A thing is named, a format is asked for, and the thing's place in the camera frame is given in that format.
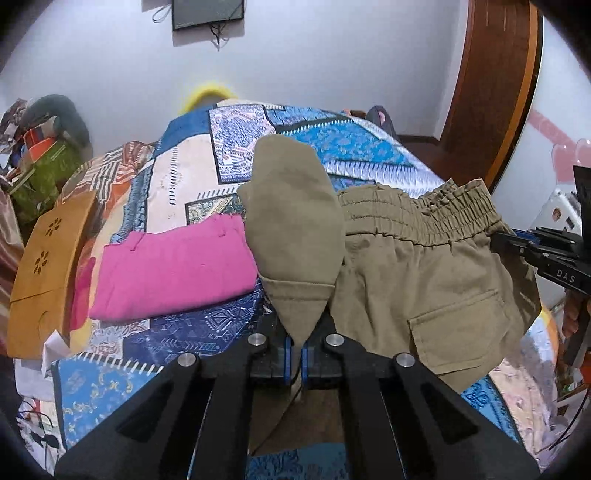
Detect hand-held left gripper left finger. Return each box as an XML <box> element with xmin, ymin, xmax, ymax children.
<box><xmin>54</xmin><ymin>333</ymin><xmax>298</xmax><ymax>480</ymax></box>

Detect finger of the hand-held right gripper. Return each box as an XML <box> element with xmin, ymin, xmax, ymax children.
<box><xmin>491</xmin><ymin>228</ymin><xmax>548</xmax><ymax>269</ymax></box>

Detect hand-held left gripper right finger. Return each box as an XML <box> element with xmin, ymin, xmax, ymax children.
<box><xmin>300</xmin><ymin>333</ymin><xmax>542</xmax><ymax>480</ymax></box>

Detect olive green pants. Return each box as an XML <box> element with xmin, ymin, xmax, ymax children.
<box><xmin>237</xmin><ymin>136</ymin><xmax>544</xmax><ymax>459</ymax></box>

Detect person's right hand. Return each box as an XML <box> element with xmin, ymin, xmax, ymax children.
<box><xmin>560</xmin><ymin>290</ymin><xmax>588</xmax><ymax>339</ymax></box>

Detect white cabinet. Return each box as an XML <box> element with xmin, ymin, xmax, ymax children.
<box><xmin>537</xmin><ymin>187</ymin><xmax>583</xmax><ymax>233</ymax></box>

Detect folded pink cloth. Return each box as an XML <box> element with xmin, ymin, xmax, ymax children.
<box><xmin>88</xmin><ymin>215</ymin><xmax>260</xmax><ymax>322</ymax></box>

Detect white cloth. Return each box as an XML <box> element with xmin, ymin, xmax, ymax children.
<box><xmin>13</xmin><ymin>331</ymin><xmax>71</xmax><ymax>457</ymax></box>

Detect grey backpack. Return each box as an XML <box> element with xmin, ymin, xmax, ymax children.
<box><xmin>364</xmin><ymin>104</ymin><xmax>399</xmax><ymax>140</ymax></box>

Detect wooden lap table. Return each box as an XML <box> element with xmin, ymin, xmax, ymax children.
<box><xmin>6</xmin><ymin>189</ymin><xmax>101</xmax><ymax>360</ymax></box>

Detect blue patchwork bed blanket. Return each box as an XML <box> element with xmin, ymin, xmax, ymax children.
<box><xmin>50</xmin><ymin>99</ymin><xmax>529</xmax><ymax>480</ymax></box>

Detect orange striped quilt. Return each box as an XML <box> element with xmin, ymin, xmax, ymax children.
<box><xmin>59</xmin><ymin>140</ymin><xmax>158</xmax><ymax>250</ymax></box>

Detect green fabric bag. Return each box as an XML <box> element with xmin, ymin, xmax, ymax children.
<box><xmin>9</xmin><ymin>142</ymin><xmax>83</xmax><ymax>224</ymax></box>

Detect yellow hoop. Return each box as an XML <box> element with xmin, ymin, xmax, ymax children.
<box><xmin>181</xmin><ymin>82</ymin><xmax>240</xmax><ymax>113</ymax></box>

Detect grey plush pillow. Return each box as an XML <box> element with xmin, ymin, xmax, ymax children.
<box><xmin>25</xmin><ymin>94</ymin><xmax>94</xmax><ymax>149</ymax></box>

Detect black monitor cable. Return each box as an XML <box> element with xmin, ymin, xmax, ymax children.
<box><xmin>210</xmin><ymin>25</ymin><xmax>232</xmax><ymax>51</ymax></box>

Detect small black wall monitor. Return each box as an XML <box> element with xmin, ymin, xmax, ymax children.
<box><xmin>171</xmin><ymin>0</ymin><xmax>245</xmax><ymax>32</ymax></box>

